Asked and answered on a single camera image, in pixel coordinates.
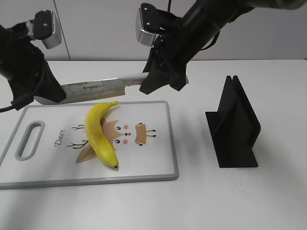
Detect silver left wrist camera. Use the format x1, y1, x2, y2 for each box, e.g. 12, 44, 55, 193
25, 10, 62, 49

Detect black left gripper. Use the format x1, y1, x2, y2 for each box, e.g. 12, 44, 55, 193
4, 38, 66, 104

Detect white deer cutting board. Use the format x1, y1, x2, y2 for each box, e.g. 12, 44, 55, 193
0, 101, 179, 189

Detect knife with speckled white handle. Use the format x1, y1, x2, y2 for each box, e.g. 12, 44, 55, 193
34, 72, 148, 105

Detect yellow plastic banana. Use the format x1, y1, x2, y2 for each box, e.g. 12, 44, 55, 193
85, 101, 119, 169

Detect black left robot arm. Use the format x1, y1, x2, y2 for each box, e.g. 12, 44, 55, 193
0, 26, 66, 108

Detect black knife stand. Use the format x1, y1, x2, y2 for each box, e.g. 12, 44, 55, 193
205, 75, 261, 168

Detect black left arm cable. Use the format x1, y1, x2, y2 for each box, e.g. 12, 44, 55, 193
0, 95, 32, 113

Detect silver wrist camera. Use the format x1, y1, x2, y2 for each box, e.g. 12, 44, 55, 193
135, 3, 180, 47
25, 10, 62, 49

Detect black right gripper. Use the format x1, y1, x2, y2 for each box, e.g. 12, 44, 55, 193
139, 16, 206, 94

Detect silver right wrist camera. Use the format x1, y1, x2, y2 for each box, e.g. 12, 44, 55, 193
135, 3, 180, 47

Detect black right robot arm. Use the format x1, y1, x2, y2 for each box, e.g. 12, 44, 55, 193
135, 0, 306, 94

